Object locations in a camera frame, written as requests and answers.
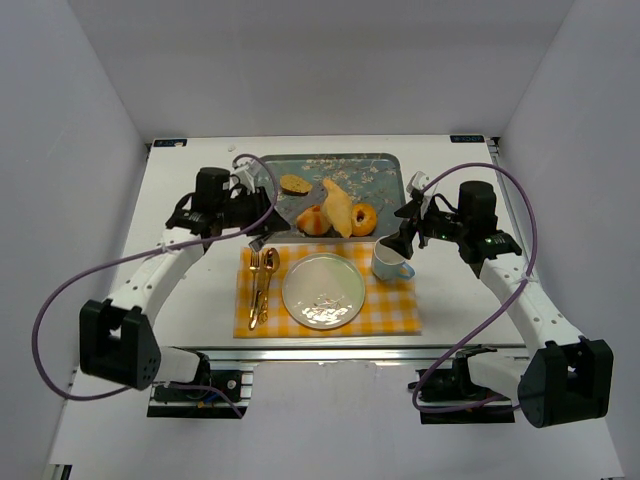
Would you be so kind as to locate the left blue corner label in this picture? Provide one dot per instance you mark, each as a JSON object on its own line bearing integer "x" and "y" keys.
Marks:
{"x": 169, "y": 143}

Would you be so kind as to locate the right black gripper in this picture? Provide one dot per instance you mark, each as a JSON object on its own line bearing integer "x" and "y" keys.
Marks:
{"x": 415, "y": 226}

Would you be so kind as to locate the right blue corner label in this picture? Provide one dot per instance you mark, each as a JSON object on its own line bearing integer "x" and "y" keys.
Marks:
{"x": 467, "y": 138}

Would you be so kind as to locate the long pale bread loaf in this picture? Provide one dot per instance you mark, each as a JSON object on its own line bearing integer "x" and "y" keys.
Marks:
{"x": 337, "y": 207}

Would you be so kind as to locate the brown seeded bread slice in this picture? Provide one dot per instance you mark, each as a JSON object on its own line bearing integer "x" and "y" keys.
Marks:
{"x": 294, "y": 185}

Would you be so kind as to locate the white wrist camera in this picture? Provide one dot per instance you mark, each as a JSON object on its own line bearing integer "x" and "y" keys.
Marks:
{"x": 417, "y": 182}
{"x": 245, "y": 171}

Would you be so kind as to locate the white green round plate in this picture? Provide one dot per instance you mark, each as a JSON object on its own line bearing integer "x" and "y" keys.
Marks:
{"x": 323, "y": 291}

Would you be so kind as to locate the gold spoon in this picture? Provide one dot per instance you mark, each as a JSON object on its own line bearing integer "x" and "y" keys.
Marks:
{"x": 273, "y": 264}

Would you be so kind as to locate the gold fork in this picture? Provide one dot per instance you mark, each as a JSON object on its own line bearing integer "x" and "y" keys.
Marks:
{"x": 254, "y": 267}

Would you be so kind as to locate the round striped bread bun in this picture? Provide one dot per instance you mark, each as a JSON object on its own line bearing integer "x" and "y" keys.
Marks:
{"x": 313, "y": 222}

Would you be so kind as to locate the blue corner label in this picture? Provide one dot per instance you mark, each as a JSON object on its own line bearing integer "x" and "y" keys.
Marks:
{"x": 169, "y": 143}
{"x": 467, "y": 138}

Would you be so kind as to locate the aluminium table front rail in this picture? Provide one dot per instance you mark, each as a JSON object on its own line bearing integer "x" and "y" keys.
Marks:
{"x": 325, "y": 354}

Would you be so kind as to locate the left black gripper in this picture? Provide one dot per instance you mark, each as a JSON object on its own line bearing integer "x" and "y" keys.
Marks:
{"x": 263, "y": 211}

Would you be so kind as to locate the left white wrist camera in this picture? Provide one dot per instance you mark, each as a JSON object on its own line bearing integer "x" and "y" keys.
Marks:
{"x": 245, "y": 171}

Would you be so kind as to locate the white blue mug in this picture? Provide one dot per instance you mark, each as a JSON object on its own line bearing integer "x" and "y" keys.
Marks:
{"x": 388, "y": 265}

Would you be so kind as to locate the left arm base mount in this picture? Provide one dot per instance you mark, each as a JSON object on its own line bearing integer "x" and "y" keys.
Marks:
{"x": 221, "y": 390}

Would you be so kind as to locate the blue floral tray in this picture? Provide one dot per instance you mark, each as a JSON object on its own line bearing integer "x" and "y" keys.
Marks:
{"x": 372, "y": 178}

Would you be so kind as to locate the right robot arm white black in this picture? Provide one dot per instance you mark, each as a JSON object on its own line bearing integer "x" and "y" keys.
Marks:
{"x": 567, "y": 377}

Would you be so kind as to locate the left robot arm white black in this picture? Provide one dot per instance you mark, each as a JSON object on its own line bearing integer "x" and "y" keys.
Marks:
{"x": 117, "y": 340}

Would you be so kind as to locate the orange bagel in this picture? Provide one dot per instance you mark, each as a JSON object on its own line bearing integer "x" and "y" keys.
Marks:
{"x": 364, "y": 219}

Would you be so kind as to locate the gold knife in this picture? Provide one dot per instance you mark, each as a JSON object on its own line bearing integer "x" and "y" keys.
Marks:
{"x": 259, "y": 292}

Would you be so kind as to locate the yellow checkered placemat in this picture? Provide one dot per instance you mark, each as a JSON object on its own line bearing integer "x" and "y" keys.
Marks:
{"x": 390, "y": 307}

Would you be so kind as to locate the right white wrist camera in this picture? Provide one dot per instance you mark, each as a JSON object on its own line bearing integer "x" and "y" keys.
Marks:
{"x": 417, "y": 182}

